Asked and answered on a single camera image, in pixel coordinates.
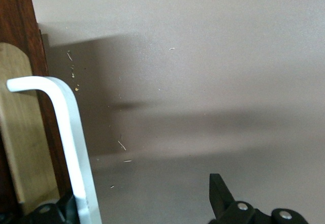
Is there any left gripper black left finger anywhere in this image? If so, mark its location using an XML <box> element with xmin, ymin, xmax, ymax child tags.
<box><xmin>0</xmin><ymin>192</ymin><xmax>81</xmax><ymax>224</ymax></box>

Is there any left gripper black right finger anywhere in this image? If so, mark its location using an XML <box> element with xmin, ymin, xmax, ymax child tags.
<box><xmin>208</xmin><ymin>173</ymin><xmax>309</xmax><ymax>224</ymax></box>

